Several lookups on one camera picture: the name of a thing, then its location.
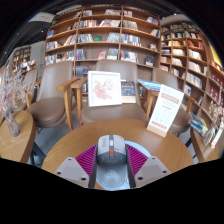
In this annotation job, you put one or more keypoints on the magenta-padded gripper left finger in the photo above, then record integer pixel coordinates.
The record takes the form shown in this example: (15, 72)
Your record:
(71, 170)

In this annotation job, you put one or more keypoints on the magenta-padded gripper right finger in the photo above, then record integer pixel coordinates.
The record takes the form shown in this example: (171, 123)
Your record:
(151, 168)

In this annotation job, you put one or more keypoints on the grey computer mouse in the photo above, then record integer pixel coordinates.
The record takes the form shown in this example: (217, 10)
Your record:
(111, 156)

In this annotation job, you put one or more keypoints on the round wooden side table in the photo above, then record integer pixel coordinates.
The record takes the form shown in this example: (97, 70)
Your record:
(205, 150)
(13, 146)

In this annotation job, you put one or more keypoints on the brown wooden armchair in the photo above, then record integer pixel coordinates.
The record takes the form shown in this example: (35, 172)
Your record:
(181, 120)
(110, 115)
(31, 78)
(48, 111)

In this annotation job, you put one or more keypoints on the white and orange sign stand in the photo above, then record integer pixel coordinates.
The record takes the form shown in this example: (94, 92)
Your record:
(165, 110)

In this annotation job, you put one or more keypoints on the stack of books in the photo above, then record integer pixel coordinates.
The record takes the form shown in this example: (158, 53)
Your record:
(198, 124)

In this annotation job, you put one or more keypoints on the white and orange sign card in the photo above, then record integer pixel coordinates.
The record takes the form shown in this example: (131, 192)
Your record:
(216, 138)

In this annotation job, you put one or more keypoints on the glass vase with pink flowers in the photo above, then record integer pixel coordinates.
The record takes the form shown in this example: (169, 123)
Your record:
(12, 125)

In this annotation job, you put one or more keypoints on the dark covered book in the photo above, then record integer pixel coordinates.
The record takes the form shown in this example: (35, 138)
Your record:
(128, 90)

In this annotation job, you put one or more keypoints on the glass vase with pale flowers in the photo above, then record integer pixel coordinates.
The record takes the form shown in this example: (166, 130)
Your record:
(215, 116)

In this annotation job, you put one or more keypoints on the white framed flower picture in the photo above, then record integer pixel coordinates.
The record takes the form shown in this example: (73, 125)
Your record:
(104, 89)

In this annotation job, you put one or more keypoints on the curved wooden book shelf unit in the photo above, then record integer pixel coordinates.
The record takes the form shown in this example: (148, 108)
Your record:
(193, 63)

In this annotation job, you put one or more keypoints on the small wooden book shelf unit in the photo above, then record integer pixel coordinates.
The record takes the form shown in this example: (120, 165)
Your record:
(21, 60)

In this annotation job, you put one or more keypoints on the large wooden book shelf unit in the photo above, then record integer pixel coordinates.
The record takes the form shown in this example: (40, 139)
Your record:
(100, 36)

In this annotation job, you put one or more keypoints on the white hanging ceiling panel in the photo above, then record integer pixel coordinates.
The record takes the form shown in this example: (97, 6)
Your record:
(41, 17)

